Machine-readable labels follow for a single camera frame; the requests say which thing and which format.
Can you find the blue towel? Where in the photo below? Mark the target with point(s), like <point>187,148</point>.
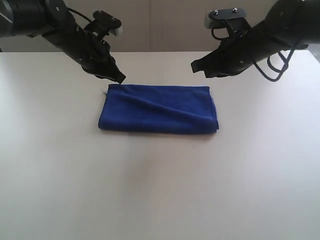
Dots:
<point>161,109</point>

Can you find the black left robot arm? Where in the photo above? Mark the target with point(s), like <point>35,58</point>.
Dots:
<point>54,21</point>

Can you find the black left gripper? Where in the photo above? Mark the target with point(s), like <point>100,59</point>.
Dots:
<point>91,54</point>

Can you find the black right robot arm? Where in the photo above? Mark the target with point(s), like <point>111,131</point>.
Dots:
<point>289,25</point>

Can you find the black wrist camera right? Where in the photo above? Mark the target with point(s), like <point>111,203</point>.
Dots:
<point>232,19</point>

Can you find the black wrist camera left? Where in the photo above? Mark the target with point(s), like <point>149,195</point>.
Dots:
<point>103,25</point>

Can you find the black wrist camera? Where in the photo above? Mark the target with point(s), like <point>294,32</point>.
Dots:
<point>232,19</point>
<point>103,25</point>

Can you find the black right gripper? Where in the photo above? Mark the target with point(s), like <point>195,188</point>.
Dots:
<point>234,56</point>

